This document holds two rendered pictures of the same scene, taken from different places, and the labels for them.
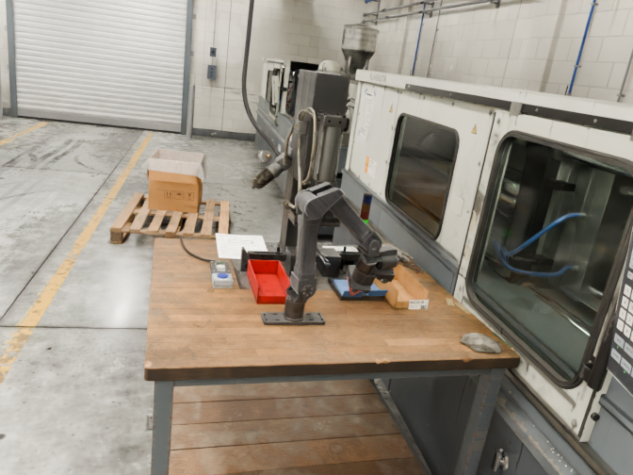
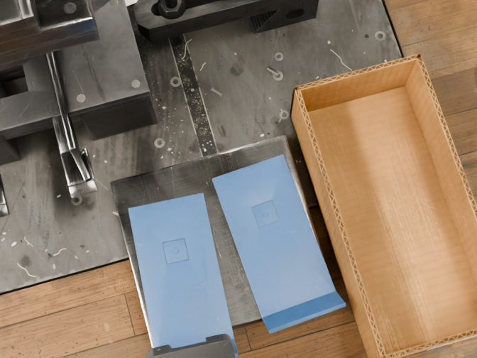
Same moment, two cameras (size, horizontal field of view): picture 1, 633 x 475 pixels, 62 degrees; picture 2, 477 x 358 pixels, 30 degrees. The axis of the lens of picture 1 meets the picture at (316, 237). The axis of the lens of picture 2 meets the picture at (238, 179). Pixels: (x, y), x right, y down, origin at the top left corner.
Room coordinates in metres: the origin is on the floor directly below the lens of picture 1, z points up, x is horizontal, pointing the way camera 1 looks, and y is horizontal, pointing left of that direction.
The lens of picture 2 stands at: (1.63, -0.19, 1.71)
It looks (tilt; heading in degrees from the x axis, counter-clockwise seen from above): 74 degrees down; 2
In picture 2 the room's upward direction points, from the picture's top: 1 degrees counter-clockwise
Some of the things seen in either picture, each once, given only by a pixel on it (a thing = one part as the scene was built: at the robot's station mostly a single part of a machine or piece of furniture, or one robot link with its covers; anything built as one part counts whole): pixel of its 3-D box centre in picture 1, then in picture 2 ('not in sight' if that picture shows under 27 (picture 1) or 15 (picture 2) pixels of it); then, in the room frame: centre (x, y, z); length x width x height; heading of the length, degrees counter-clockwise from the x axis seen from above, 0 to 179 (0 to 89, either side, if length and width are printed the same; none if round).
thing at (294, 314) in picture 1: (294, 308); not in sight; (1.50, 0.04, 0.94); 0.20 x 0.07 x 0.08; 107
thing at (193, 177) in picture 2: (355, 288); (221, 240); (1.80, -0.17, 0.91); 0.17 x 0.16 x 0.02; 107
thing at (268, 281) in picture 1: (268, 281); not in sight; (1.72, 0.15, 0.93); 0.25 x 0.12 x 0.06; 17
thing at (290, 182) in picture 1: (306, 164); not in sight; (2.18, 0.08, 1.28); 0.14 x 0.12 x 0.75; 107
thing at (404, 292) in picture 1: (398, 286); (399, 209); (1.83, -0.33, 0.93); 0.25 x 0.13 x 0.08; 17
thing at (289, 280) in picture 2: (370, 285); (276, 240); (1.79, -0.22, 0.93); 0.15 x 0.07 x 0.03; 21
